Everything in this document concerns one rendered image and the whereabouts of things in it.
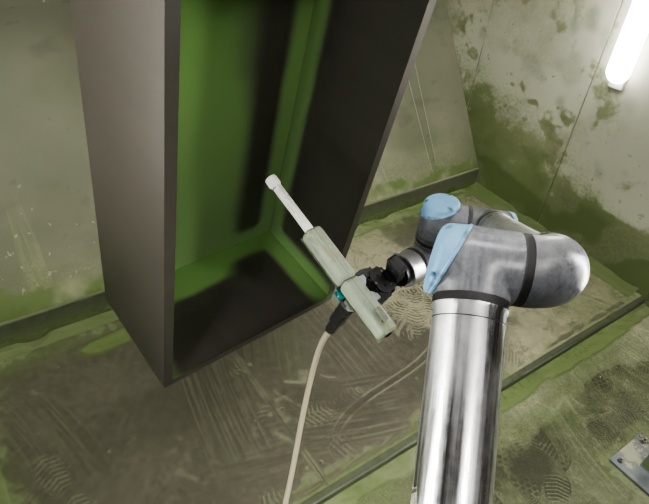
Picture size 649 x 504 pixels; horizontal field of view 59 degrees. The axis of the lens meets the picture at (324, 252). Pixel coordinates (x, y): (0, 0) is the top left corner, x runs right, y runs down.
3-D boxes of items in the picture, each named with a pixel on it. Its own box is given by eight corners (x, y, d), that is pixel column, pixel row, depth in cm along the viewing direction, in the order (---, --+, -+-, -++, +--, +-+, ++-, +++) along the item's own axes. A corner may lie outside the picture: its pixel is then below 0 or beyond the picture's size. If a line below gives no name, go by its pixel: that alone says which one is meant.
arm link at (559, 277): (625, 252, 81) (514, 205, 147) (537, 238, 82) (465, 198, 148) (606, 328, 83) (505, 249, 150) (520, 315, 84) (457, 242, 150)
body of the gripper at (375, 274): (369, 312, 142) (400, 292, 149) (383, 296, 135) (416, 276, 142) (350, 288, 144) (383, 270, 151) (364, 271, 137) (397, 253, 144)
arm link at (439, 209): (468, 194, 145) (457, 233, 153) (423, 187, 146) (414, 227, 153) (470, 213, 138) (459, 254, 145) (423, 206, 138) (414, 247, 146)
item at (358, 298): (365, 363, 143) (402, 323, 126) (351, 372, 141) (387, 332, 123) (261, 220, 158) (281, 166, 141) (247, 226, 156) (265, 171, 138)
